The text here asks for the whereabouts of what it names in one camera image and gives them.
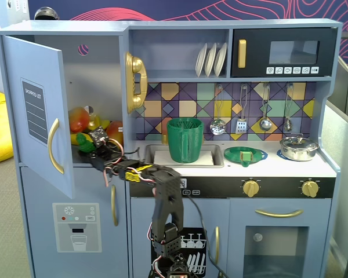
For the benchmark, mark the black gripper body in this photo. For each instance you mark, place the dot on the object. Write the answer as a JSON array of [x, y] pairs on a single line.
[[96, 157]]

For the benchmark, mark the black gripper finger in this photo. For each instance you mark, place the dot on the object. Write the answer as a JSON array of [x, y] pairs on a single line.
[[97, 164]]

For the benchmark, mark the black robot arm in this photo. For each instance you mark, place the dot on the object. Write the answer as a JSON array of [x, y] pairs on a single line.
[[168, 191]]

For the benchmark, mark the green ribbed recipient cup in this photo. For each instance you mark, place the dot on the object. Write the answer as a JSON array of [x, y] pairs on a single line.
[[185, 142]]

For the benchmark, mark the small red yellow toy mango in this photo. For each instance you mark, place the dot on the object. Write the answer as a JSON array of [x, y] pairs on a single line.
[[116, 131]]

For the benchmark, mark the yellow toy fruit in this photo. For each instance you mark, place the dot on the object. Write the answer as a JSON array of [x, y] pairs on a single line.
[[98, 122], [74, 139]]

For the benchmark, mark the large red yellow toy mango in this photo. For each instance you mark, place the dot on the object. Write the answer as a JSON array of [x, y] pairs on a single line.
[[79, 118]]

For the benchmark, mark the grey toy sink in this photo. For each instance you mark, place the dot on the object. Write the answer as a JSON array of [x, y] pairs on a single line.
[[161, 159]]

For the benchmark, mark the gold toy faucet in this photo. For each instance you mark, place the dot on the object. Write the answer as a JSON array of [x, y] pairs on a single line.
[[164, 139]]

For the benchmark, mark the blue door water dispenser print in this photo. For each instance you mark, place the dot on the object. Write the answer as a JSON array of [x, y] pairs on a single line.
[[40, 188]]

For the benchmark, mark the blue dishwasher door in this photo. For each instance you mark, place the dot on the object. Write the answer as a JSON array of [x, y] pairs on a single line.
[[142, 220]]

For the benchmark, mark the gold toy telephone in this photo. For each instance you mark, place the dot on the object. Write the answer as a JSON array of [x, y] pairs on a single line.
[[133, 84]]

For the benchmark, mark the blue open fridge door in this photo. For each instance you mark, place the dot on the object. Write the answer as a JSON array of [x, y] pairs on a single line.
[[17, 121]]

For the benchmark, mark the metal slotted skimmer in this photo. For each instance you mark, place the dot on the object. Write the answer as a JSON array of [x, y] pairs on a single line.
[[218, 126]]

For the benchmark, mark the blue toy kitchen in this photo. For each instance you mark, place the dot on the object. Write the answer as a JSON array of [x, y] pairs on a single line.
[[177, 55]]

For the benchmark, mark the green plate with toy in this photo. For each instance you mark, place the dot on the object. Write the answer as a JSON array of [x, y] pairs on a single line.
[[233, 155]]

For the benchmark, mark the white toy plate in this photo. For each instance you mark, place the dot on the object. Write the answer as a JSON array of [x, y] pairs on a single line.
[[210, 60], [221, 59], [200, 60]]

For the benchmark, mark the metal slotted spatula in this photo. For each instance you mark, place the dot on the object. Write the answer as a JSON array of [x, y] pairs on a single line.
[[241, 126]]

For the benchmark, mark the gold stove knob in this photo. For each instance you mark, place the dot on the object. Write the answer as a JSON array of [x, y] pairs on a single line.
[[309, 188], [251, 188]]

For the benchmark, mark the metal ladle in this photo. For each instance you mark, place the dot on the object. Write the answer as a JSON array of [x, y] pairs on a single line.
[[265, 124]]

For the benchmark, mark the metal hanging spoon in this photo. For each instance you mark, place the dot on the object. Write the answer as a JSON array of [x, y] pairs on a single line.
[[288, 124]]

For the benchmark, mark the black toy microwave door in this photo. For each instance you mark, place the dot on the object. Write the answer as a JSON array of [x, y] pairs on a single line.
[[258, 37]]

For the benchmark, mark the steel toy pot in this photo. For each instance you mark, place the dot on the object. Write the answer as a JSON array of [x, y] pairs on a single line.
[[298, 153]]

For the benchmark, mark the steel pot lid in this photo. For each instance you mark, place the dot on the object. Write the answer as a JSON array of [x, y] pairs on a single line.
[[298, 142]]

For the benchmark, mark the black wrist camera board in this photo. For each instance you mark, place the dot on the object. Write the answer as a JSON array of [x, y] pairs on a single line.
[[99, 135]]

